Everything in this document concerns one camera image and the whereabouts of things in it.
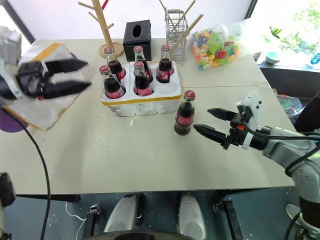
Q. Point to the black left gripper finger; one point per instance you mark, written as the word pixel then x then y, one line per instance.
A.
pixel 67 66
pixel 67 88

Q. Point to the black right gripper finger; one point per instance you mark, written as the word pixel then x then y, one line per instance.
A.
pixel 212 132
pixel 222 114

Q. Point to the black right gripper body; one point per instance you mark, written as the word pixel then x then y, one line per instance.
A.
pixel 237 130

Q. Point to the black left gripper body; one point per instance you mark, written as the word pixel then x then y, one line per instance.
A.
pixel 31 77

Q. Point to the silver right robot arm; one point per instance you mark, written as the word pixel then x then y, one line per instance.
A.
pixel 282 147

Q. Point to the glass cola bottle red cap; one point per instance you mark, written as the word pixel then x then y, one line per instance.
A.
pixel 141 82
pixel 184 117
pixel 165 67
pixel 113 63
pixel 139 55
pixel 111 86

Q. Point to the white foam crate yellow tape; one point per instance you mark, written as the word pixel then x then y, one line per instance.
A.
pixel 147 106

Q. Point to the black tissue box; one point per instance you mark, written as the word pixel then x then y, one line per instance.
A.
pixel 137 37

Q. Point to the purple round mat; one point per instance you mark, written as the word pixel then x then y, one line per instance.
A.
pixel 10 123

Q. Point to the wooden mug tree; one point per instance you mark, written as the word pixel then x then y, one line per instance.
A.
pixel 105 30

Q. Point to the clear bag of coloured items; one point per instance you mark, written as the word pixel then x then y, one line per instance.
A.
pixel 290 105

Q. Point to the bag of colourful blocks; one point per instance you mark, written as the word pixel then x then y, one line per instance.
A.
pixel 215 50

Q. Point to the black side cabinet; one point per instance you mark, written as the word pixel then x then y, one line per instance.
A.
pixel 290 80

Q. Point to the black chair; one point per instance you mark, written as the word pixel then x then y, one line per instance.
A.
pixel 308 112

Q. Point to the light blue bowl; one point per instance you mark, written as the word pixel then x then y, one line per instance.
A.
pixel 272 58

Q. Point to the silver white robot foot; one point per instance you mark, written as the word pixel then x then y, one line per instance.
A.
pixel 191 217
pixel 121 215

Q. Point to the black table leg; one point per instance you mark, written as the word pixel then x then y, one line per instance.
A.
pixel 231 220
pixel 93 220

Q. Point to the blue and white packet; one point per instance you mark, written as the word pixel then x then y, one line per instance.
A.
pixel 314 60

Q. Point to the dark rounded robot torso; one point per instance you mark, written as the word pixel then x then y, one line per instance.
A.
pixel 135 236

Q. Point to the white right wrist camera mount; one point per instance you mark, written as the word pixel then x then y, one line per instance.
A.
pixel 253 107

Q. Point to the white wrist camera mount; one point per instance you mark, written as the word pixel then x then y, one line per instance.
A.
pixel 10 45
pixel 253 107

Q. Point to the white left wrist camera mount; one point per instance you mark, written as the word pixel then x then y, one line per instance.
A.
pixel 10 45

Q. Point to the dark window frame post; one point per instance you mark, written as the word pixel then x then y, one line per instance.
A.
pixel 21 22

